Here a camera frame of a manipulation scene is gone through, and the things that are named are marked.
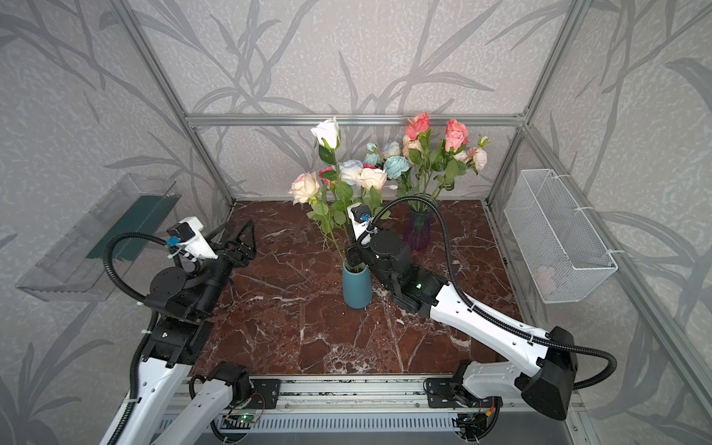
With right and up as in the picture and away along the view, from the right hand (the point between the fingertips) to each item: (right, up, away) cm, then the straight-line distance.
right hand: (351, 216), depth 67 cm
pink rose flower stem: (+27, +18, +15) cm, 35 cm away
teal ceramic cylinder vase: (+1, -19, +11) cm, 22 cm away
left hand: (-23, 0, -6) cm, 24 cm away
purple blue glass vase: (+22, -1, +31) cm, 38 cm away
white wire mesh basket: (+48, -9, -7) cm, 49 cm away
